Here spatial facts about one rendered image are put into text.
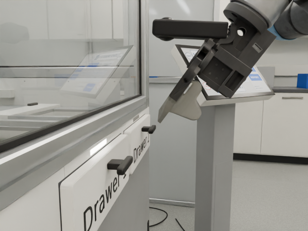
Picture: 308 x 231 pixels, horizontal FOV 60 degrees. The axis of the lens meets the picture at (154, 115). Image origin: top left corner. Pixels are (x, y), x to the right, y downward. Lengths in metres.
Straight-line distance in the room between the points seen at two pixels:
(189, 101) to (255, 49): 0.12
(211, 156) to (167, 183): 0.96
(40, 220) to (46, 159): 0.07
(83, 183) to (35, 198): 0.09
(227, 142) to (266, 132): 2.06
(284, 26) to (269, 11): 0.16
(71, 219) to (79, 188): 0.04
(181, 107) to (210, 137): 0.93
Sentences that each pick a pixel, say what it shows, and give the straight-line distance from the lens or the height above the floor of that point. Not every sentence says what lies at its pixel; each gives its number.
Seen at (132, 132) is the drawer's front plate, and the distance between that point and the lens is 0.66.
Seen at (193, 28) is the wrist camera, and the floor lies 1.13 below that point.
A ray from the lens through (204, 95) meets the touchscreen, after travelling 1.11.
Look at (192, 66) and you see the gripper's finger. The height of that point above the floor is 1.07.
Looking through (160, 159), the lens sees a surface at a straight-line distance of 2.21.
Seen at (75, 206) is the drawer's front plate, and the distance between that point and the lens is 0.37.
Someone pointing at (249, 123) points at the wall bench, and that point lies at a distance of 3.41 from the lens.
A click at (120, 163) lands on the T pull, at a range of 0.47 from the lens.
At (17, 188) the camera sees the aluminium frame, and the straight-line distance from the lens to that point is 0.29.
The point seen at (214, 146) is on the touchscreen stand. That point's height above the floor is 0.71.
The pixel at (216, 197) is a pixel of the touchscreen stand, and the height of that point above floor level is 0.44.
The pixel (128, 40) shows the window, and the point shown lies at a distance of 0.77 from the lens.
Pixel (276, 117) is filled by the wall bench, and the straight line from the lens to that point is 3.45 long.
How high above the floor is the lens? 1.06
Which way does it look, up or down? 9 degrees down
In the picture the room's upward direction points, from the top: straight up
